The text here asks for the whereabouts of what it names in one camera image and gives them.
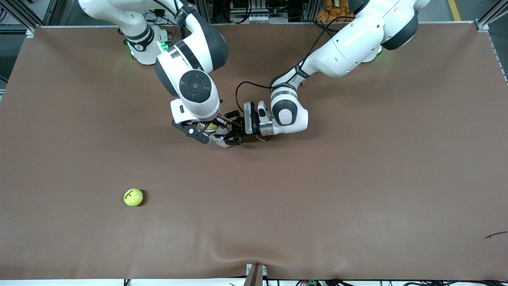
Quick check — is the metal post bracket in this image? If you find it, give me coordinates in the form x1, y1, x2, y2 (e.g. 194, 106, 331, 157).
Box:
245, 263, 268, 286

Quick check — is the white connector strip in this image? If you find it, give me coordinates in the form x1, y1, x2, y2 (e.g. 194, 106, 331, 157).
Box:
231, 13, 288, 23

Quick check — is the grey aluminium frame post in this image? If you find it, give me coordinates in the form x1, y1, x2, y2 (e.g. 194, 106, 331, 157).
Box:
198, 0, 213, 23
302, 0, 320, 22

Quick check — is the black base cable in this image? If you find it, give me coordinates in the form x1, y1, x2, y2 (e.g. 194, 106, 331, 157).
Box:
311, 20, 338, 38

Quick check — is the white power strip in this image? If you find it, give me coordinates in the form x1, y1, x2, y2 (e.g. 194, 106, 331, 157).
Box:
152, 0, 178, 19

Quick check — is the grey aluminium frame strut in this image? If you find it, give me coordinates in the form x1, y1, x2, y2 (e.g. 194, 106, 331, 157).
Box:
43, 0, 60, 25
475, 0, 508, 32
0, 0, 37, 31

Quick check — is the black cable bundle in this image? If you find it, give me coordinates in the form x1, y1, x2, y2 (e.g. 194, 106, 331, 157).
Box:
325, 279, 508, 286

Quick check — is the brown table mat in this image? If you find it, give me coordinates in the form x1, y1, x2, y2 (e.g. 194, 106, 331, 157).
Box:
0, 22, 508, 281

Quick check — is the orange lumpy bundle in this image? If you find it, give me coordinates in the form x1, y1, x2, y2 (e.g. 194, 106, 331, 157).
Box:
316, 0, 356, 23

